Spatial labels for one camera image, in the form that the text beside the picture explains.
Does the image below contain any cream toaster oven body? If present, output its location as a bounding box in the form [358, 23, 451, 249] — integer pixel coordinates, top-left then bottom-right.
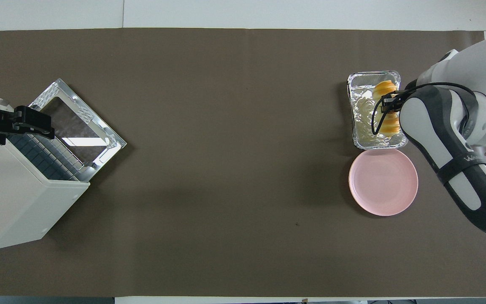
[0, 127, 91, 252]

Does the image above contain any silver foil tray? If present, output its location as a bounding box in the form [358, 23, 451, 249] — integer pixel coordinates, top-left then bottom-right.
[347, 71, 409, 150]

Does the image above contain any metal oven rack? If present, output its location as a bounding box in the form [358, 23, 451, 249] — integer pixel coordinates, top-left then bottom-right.
[7, 131, 90, 182]

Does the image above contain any yellow twisted bread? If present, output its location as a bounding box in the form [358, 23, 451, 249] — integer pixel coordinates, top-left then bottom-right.
[374, 80, 401, 137]

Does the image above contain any silver glass oven door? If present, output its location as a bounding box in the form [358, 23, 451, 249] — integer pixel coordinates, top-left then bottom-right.
[29, 78, 127, 170]

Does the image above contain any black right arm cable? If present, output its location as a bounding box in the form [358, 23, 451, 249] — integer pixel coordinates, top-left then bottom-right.
[371, 82, 478, 136]

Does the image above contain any brown table mat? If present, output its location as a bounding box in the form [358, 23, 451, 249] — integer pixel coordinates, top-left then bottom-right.
[0, 28, 486, 298]

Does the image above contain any pink round plate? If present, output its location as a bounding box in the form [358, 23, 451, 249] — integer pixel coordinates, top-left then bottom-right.
[348, 149, 419, 217]

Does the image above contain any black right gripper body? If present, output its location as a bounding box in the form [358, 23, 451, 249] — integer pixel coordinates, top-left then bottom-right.
[381, 92, 404, 114]

